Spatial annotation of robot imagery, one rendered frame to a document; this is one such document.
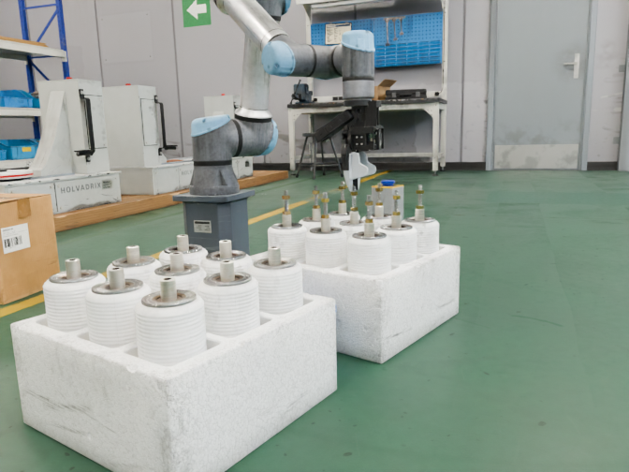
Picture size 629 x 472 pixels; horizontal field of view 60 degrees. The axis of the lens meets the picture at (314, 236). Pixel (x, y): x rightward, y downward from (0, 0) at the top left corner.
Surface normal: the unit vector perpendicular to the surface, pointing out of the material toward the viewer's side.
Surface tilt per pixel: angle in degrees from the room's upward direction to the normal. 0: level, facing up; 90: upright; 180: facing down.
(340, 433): 0
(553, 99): 90
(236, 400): 90
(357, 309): 90
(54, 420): 90
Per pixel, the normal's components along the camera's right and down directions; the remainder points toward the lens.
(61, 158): 0.94, 0.04
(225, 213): 0.43, 0.16
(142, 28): -0.34, 0.18
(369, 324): -0.61, 0.17
